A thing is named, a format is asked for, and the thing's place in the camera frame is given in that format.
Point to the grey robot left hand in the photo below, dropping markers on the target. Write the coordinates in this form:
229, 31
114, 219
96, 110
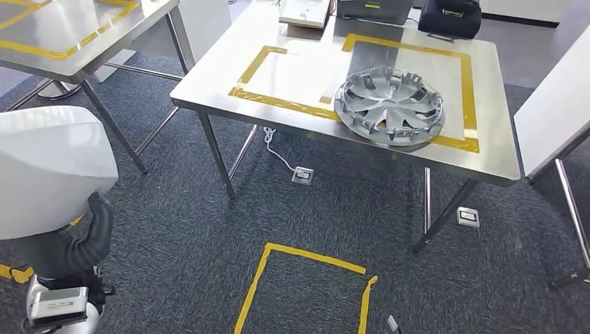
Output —
64, 253

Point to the white curved panel part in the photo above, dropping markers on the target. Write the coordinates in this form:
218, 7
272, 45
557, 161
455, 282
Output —
46, 170

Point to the steel workbench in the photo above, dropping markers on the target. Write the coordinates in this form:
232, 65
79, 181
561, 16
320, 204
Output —
207, 87

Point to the round metal base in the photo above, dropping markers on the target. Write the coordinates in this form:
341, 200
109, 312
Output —
60, 91

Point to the yellow table tape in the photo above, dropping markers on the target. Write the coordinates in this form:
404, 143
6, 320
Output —
46, 51

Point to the steel table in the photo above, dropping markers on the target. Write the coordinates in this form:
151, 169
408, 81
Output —
55, 27

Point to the yellow floor tape square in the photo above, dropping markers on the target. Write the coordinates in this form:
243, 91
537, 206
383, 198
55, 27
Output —
313, 257

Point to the metal floor socket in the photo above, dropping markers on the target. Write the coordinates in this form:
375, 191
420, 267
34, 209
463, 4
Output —
303, 176
468, 217

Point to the small yellow tape rectangle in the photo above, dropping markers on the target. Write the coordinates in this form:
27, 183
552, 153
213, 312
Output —
276, 102

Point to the white flat device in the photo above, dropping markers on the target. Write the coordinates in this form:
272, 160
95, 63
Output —
304, 11

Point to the silver wheel hubcap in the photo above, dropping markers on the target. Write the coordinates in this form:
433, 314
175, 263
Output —
382, 103

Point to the grey laptop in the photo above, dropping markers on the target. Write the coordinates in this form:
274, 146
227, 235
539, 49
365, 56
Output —
373, 14

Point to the large yellow tape rectangle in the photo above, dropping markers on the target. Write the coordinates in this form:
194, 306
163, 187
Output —
468, 101

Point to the black carry bag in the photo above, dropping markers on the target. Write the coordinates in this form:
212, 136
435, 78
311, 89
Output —
449, 20

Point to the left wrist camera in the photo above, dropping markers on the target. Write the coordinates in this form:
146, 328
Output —
57, 306

